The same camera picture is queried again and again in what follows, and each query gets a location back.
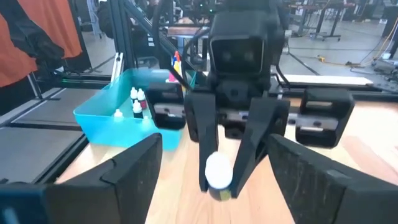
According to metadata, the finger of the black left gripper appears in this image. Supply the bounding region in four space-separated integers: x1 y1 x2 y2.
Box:
185 92 218 191
231 98 290 197

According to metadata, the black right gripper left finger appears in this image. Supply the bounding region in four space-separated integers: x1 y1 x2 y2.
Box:
0 133 164 224

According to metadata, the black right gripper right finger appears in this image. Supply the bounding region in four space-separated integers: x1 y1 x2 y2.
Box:
267 133 398 224

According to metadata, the small dark green dropper bottle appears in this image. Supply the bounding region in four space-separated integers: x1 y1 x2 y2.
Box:
204 151 234 202

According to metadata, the small red dropper bottle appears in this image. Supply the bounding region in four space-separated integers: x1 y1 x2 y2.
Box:
137 88 147 110

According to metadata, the small blue dropper bottle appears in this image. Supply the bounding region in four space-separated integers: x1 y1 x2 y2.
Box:
132 99 144 119

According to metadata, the white flat board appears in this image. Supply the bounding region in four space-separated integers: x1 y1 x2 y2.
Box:
281 73 374 86

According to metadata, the teal translucent plastic bin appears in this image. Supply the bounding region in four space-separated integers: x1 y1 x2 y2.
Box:
73 67 197 152

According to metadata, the wooden background table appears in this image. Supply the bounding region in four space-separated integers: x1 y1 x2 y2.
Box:
167 26 212 38

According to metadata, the black background desk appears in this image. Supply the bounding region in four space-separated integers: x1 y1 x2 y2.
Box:
289 0 357 41

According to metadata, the orange curtain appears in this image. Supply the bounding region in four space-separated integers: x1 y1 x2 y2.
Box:
0 0 83 88

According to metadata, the yellow floor cable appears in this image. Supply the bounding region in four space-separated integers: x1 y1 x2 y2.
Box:
315 27 398 68

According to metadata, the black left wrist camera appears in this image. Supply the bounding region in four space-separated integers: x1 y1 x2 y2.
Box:
207 11 285 82

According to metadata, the silver aluminium bracket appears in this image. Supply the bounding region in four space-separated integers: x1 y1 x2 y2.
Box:
110 52 124 84

